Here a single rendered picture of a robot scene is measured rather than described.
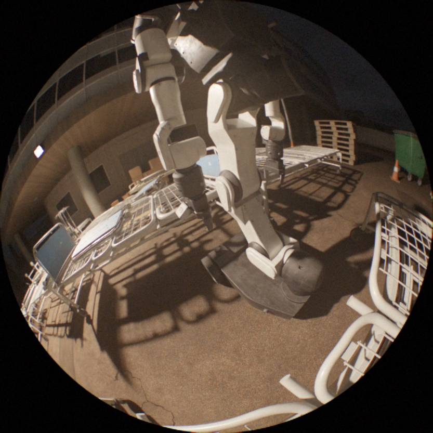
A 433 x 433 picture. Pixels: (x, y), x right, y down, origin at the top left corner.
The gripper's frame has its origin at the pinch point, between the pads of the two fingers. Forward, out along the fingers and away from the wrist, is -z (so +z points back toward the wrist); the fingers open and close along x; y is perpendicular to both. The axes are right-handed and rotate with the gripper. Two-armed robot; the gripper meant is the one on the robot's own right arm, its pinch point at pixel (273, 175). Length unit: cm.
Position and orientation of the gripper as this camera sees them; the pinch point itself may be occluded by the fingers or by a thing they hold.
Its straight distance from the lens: 70.9
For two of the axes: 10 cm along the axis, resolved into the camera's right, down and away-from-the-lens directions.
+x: -5.5, -4.8, 6.8
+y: -8.2, 4.8, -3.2
